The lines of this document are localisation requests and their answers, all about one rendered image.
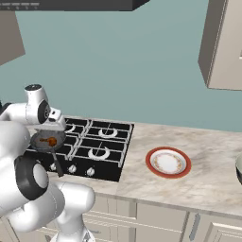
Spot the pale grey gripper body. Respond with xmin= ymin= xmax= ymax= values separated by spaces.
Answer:
xmin=33 ymin=120 xmax=67 ymax=133

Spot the brown chicken drumstick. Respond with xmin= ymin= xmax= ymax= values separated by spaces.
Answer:
xmin=39 ymin=136 xmax=59 ymax=147

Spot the white plate with red rim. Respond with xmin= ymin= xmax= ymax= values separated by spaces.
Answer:
xmin=145 ymin=146 xmax=193 ymax=180

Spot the dark grey frying pan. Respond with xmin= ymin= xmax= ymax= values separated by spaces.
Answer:
xmin=29 ymin=130 xmax=68 ymax=178

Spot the black gas hob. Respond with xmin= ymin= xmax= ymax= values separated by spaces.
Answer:
xmin=23 ymin=116 xmax=136 ymax=183

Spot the beige drawer front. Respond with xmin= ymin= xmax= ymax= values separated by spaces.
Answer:
xmin=82 ymin=194 xmax=138 ymax=242

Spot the dark grey range hood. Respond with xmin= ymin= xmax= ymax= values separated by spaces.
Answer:
xmin=0 ymin=0 xmax=151 ymax=12

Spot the beige cupboard door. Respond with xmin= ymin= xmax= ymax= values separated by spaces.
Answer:
xmin=201 ymin=220 xmax=242 ymax=242
xmin=135 ymin=202 xmax=190 ymax=242

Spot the beige wall cupboard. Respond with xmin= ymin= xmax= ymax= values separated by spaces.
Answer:
xmin=0 ymin=10 xmax=26 ymax=67
xmin=197 ymin=0 xmax=242 ymax=92

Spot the grey cupboard handle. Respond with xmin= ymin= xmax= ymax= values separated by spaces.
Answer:
xmin=188 ymin=213 xmax=202 ymax=242

